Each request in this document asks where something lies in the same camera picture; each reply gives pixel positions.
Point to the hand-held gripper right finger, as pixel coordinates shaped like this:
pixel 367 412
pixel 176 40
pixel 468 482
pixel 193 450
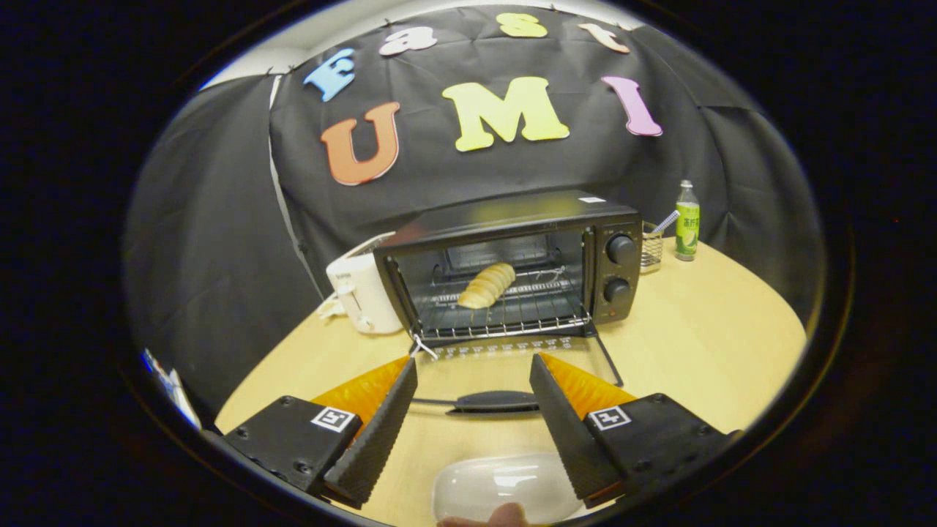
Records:
pixel 567 439

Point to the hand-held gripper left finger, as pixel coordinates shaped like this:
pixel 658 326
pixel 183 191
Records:
pixel 377 439

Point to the golden bread roll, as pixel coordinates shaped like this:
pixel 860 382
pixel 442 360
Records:
pixel 487 285

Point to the black toaster oven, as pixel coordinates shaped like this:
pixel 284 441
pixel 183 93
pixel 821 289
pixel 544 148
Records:
pixel 512 208

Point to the white slot toaster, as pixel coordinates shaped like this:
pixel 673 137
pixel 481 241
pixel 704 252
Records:
pixel 359 293

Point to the small white plate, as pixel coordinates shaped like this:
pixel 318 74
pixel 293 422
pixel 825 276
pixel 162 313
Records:
pixel 498 483

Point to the striped straw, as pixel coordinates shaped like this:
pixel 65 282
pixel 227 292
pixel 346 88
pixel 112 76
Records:
pixel 665 222

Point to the green drink bottle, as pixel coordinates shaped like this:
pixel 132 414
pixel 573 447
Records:
pixel 687 227

